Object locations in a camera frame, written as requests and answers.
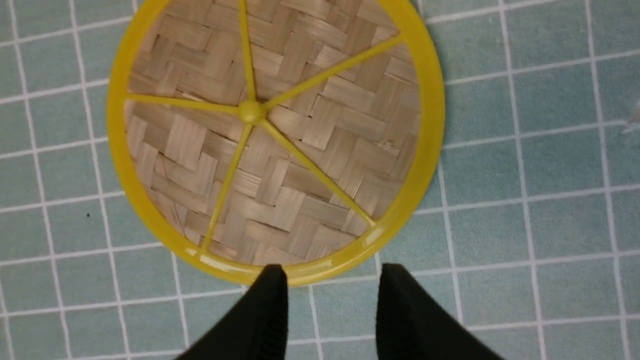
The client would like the yellow woven bamboo steamer lid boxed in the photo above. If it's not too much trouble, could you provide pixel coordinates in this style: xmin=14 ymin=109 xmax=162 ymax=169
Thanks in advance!
xmin=106 ymin=0 xmax=445 ymax=286

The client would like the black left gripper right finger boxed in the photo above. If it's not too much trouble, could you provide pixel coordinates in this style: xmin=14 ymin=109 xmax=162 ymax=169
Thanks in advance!
xmin=375 ymin=263 xmax=501 ymax=360

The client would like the green checked tablecloth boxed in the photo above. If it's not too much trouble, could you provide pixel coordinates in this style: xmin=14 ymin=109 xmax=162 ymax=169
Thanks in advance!
xmin=1 ymin=0 xmax=639 ymax=360

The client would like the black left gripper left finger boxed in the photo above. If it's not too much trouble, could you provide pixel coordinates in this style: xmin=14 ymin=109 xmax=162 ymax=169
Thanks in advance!
xmin=178 ymin=264 xmax=289 ymax=360

